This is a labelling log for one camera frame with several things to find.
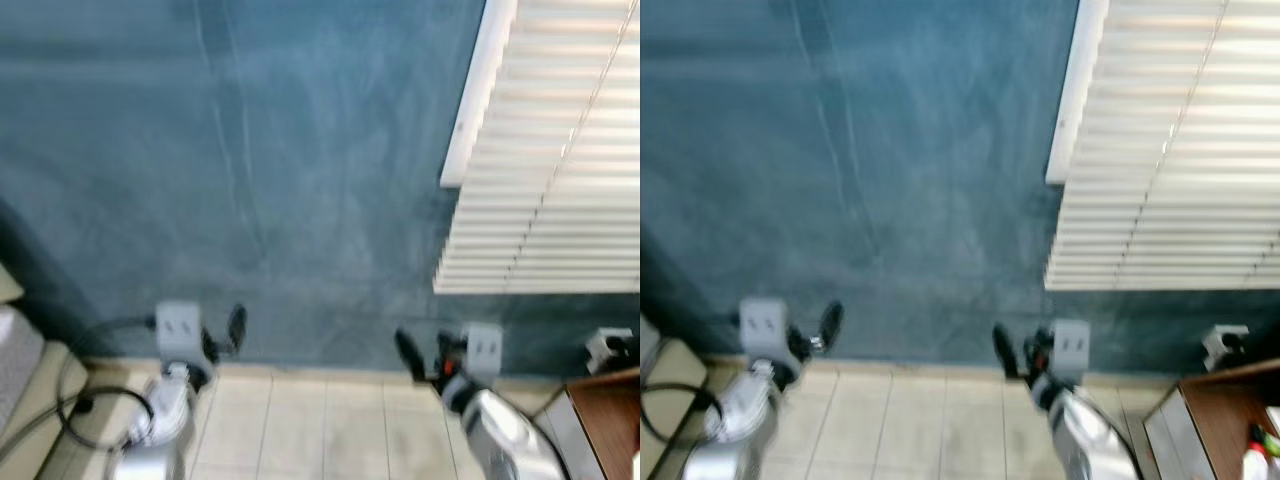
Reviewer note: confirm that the brown wooden table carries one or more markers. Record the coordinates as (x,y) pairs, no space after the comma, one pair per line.
(605,425)
(1225,420)

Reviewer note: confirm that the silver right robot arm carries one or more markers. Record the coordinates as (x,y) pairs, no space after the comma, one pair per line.
(505,432)
(1092,430)

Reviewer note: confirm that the beige grey cushioned seat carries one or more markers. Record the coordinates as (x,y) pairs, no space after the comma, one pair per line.
(668,372)
(25,395)

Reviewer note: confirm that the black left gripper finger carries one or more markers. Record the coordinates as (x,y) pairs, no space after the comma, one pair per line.
(237,325)
(831,322)

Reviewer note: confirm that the white wall power socket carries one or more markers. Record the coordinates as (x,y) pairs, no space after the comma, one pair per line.
(1224,346)
(604,350)

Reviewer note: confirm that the white green plastic bottle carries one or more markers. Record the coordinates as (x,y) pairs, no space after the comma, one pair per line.
(1262,458)

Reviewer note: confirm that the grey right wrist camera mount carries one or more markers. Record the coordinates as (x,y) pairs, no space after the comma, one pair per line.
(484,348)
(1071,345)

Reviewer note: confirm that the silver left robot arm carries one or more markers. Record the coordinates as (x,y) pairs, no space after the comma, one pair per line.
(738,430)
(152,432)

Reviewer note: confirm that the white window frame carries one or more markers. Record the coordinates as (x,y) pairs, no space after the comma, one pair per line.
(478,95)
(1076,95)

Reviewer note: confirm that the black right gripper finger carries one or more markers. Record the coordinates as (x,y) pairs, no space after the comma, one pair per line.
(1005,348)
(408,353)

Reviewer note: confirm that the white slatted window blind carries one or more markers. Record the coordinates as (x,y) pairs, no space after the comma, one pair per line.
(560,200)
(1170,200)

